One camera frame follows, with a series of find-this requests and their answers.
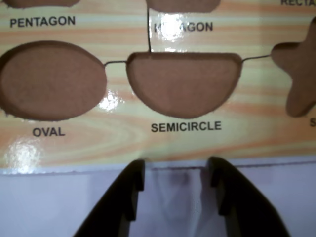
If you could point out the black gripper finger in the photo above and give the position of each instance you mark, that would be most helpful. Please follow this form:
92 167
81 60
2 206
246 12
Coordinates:
247 209
113 205

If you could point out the wooden shapes puzzle board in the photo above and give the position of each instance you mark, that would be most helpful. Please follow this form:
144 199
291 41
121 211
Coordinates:
172 143

